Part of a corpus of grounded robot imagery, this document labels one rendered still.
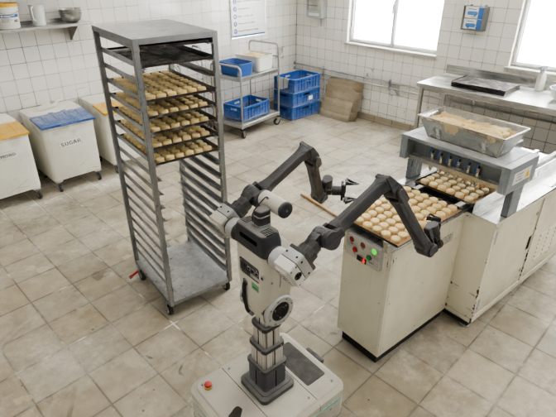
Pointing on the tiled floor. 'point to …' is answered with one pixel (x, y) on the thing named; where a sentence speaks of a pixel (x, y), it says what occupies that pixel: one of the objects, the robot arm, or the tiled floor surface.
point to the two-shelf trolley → (251, 94)
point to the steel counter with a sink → (526, 97)
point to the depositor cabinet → (499, 247)
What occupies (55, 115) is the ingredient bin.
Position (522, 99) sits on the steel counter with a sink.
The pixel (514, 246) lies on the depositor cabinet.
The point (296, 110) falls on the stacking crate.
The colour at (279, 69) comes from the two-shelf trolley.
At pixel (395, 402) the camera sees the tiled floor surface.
